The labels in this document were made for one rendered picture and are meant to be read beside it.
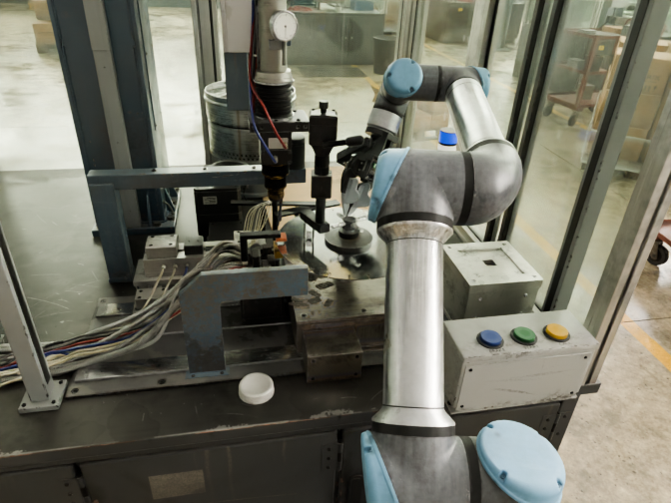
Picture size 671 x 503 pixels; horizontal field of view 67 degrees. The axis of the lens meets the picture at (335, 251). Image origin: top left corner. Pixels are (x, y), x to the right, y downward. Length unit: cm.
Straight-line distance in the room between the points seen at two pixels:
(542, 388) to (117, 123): 124
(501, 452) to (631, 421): 166
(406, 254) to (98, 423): 67
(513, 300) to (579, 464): 100
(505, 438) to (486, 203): 33
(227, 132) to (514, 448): 131
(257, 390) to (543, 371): 56
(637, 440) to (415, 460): 167
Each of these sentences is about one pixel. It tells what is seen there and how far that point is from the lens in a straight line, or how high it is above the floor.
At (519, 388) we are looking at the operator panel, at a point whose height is 80.
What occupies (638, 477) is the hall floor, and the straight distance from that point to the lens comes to 220.
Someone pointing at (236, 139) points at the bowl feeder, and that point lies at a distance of 172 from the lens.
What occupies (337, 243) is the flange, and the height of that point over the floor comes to 96.
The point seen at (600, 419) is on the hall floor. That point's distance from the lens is 232.
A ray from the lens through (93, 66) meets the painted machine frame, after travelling 156.
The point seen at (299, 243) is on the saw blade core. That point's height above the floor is 95.
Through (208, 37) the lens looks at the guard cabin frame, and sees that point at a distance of 207.
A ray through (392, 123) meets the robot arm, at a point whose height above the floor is 119.
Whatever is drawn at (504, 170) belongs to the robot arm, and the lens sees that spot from 81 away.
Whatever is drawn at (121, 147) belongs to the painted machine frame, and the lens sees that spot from 157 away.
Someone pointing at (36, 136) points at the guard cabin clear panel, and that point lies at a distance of 229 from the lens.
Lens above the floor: 153
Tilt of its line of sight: 31 degrees down
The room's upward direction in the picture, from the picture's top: 3 degrees clockwise
